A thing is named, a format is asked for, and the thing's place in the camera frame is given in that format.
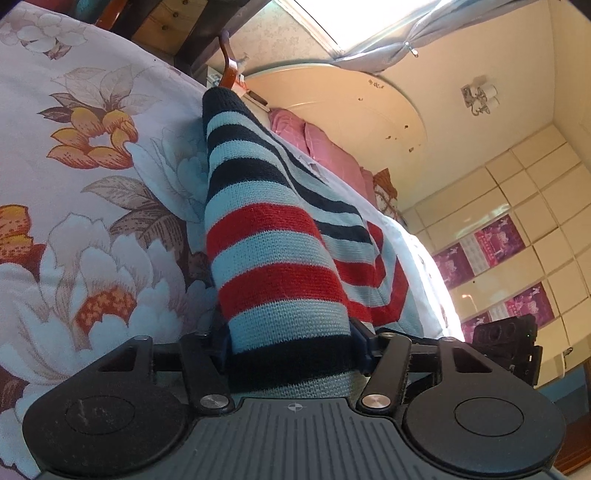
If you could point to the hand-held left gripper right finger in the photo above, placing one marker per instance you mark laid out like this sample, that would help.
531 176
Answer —
363 345

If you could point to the window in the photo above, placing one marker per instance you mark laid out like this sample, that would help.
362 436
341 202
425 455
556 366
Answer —
351 18

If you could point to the metal wall lamp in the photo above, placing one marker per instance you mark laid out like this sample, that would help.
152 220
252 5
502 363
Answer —
480 98

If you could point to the pink pillow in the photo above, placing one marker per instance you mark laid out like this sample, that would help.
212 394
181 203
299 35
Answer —
332 152
286 127

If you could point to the round cream headboard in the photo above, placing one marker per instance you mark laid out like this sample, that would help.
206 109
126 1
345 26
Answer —
346 106

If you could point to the purple wall calendar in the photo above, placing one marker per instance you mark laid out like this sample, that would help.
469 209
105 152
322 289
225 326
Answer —
526 304
489 244

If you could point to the grey curtain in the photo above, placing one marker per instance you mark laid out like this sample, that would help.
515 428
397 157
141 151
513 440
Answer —
406 37

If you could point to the wooden drawer cabinet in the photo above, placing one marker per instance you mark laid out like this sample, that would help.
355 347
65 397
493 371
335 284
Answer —
161 21

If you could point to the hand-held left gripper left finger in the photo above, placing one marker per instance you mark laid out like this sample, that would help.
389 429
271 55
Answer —
220 353

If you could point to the brown patterned pillow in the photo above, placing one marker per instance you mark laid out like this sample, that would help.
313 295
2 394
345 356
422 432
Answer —
388 194

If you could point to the floral bed quilt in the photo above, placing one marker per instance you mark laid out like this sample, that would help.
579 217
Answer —
92 184

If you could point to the striped knit sweater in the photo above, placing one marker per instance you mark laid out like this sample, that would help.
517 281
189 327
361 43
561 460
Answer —
277 254

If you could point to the cream panelled wardrobe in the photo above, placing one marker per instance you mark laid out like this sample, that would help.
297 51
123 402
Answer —
545 184

